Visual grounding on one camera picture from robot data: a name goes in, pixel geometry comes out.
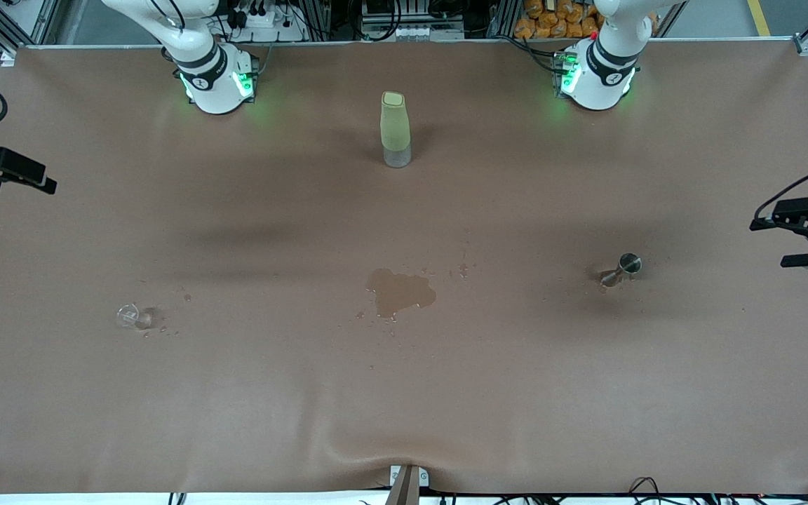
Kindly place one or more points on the steel double jigger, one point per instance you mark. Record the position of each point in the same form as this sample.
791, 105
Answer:
630, 263

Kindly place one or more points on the clear glass beaker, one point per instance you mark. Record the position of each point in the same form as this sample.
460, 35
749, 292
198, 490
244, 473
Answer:
139, 319

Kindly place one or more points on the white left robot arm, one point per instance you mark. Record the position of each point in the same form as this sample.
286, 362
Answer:
597, 84

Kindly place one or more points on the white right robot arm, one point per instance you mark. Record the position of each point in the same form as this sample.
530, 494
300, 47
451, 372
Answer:
211, 91

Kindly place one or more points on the green sleeved shaker bottle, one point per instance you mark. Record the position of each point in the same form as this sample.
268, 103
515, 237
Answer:
395, 126

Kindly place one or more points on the white power strip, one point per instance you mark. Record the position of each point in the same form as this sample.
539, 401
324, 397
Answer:
264, 21

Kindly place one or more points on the orange snack packs pile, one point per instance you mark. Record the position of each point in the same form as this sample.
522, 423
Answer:
558, 21

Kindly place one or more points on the small brown liquid splash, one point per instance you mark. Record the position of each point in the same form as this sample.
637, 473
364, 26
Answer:
463, 269

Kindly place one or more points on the brown liquid puddle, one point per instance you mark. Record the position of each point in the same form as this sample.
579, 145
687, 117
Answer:
397, 291

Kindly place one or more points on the silver electronics box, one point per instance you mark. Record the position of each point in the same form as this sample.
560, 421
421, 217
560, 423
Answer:
411, 31

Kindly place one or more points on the brown table mat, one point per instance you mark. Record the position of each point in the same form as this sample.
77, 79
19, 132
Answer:
404, 393

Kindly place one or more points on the aluminium frame struts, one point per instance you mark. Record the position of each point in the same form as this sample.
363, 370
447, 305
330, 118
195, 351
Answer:
45, 17

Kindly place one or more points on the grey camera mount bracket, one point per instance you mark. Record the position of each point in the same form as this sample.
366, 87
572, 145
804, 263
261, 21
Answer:
407, 487

